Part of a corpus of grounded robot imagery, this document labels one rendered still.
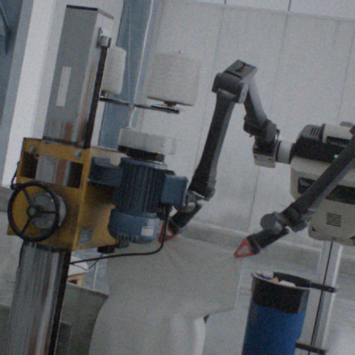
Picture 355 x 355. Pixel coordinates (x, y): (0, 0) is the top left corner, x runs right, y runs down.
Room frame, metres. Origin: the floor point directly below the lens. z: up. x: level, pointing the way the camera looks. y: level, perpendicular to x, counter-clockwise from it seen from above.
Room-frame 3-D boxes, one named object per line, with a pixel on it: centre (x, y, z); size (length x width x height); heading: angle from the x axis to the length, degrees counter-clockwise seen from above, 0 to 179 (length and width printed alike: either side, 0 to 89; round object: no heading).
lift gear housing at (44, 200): (2.13, 0.36, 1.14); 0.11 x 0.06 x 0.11; 70
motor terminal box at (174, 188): (2.21, 0.00, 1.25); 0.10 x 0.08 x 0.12; 5
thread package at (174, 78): (2.34, 0.06, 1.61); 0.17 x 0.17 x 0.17
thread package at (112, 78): (2.43, 0.30, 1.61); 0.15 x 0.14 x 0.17; 70
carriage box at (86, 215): (2.31, 0.32, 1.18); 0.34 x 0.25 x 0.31; 160
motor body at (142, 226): (2.20, 0.10, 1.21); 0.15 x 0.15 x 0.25
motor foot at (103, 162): (2.19, 0.19, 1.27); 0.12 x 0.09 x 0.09; 160
